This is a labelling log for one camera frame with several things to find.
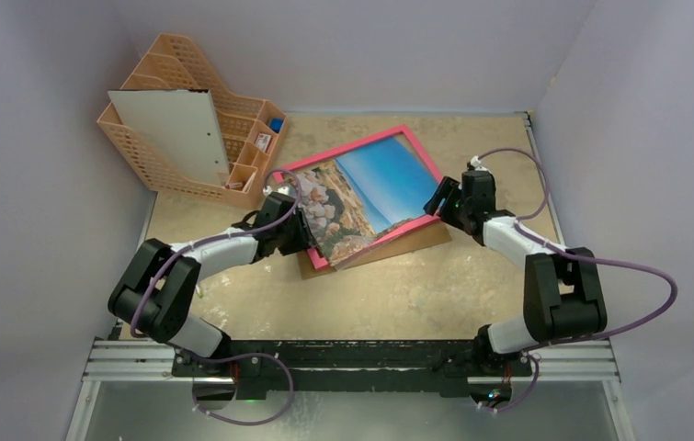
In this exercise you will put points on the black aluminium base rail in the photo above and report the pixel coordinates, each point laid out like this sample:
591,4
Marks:
444,367

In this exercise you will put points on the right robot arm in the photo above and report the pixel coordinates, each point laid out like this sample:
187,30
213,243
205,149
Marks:
562,293

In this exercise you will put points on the orange plastic file organizer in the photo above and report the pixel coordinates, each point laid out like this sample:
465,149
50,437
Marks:
176,62

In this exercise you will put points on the pink picture frame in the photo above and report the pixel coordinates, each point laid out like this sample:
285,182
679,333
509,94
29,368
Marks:
359,195

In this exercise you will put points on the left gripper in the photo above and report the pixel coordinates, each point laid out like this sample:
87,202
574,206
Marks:
303,240

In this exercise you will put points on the brown cardboard backing board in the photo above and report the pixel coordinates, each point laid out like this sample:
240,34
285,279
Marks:
422,238

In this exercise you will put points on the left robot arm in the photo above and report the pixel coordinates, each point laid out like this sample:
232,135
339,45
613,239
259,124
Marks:
156,290

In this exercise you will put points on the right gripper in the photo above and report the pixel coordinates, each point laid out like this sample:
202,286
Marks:
444,198

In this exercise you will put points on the white binder in organizer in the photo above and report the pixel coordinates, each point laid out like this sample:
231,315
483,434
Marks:
182,124

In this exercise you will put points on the blue item in organizer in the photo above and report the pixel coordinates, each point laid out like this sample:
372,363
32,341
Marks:
276,124

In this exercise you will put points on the white red small box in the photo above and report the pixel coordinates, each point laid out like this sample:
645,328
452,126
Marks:
263,141

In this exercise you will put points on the landscape photo print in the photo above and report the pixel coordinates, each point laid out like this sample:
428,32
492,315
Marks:
362,198

